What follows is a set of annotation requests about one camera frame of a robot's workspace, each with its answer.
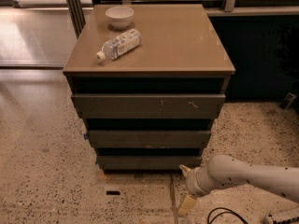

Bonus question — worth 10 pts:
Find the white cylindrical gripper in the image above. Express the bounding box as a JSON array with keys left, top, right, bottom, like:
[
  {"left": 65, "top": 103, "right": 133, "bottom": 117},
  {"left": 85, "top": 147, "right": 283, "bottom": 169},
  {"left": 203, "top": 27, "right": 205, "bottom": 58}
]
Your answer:
[{"left": 178, "top": 164, "right": 215, "bottom": 217}]

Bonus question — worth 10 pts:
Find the grey drawer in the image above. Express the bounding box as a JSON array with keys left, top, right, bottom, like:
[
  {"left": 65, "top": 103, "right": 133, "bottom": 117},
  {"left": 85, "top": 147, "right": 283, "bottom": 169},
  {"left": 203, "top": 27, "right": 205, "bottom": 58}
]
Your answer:
[
  {"left": 88, "top": 131, "right": 211, "bottom": 148},
  {"left": 72, "top": 94, "right": 225, "bottom": 119},
  {"left": 97, "top": 156, "right": 202, "bottom": 170}
]

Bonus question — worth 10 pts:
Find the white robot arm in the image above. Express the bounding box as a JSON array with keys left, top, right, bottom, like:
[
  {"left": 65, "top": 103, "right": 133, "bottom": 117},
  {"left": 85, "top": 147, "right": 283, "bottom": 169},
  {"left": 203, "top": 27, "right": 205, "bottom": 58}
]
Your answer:
[{"left": 178, "top": 155, "right": 299, "bottom": 217}]

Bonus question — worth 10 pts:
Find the brown drawer cabinet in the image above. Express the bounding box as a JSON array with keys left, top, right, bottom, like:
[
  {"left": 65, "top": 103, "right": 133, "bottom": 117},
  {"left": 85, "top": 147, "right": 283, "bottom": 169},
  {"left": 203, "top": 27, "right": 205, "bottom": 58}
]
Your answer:
[{"left": 62, "top": 4, "right": 236, "bottom": 174}]

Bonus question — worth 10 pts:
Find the grey power strip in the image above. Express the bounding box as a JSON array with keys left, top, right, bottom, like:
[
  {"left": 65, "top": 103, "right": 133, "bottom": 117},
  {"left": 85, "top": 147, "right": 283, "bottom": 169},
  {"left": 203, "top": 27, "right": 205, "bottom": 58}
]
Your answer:
[{"left": 263, "top": 207, "right": 299, "bottom": 224}]

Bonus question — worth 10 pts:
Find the clear plastic water bottle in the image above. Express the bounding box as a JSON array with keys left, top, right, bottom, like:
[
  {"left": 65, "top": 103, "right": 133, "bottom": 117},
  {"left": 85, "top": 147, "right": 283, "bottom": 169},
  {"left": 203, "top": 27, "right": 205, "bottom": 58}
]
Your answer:
[{"left": 96, "top": 29, "right": 141, "bottom": 63}]

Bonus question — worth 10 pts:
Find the white ceramic bowl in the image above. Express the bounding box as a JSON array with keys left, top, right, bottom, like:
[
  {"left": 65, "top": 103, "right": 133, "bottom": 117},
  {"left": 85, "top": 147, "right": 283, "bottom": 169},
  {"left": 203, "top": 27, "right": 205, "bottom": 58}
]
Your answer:
[{"left": 105, "top": 6, "right": 135, "bottom": 30}]

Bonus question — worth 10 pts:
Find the black floor cable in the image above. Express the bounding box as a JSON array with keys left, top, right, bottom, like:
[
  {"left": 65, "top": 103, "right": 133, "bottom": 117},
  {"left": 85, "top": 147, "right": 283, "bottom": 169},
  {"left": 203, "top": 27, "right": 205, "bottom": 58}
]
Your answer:
[{"left": 206, "top": 206, "right": 249, "bottom": 224}]

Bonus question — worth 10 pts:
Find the small grey wall box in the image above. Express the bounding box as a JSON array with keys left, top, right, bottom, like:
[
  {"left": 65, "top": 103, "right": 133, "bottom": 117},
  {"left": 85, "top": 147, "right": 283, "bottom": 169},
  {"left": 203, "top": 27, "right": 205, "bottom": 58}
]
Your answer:
[{"left": 279, "top": 92, "right": 297, "bottom": 110}]

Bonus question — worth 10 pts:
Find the dark metal post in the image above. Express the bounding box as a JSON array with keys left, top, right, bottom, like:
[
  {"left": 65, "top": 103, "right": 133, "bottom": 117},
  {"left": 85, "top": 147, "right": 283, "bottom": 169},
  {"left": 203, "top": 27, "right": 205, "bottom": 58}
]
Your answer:
[{"left": 66, "top": 0, "right": 85, "bottom": 37}]

